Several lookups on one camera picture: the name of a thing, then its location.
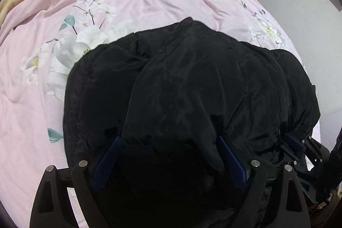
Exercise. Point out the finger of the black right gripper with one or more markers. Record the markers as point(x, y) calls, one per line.
point(294, 144)

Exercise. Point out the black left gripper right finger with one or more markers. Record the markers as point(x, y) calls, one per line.
point(236, 167)

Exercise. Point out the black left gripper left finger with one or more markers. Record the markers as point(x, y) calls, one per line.
point(104, 168)

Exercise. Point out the black puffer jacket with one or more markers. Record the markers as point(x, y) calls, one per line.
point(170, 93)

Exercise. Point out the pink floral duvet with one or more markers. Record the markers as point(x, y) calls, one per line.
point(41, 40)

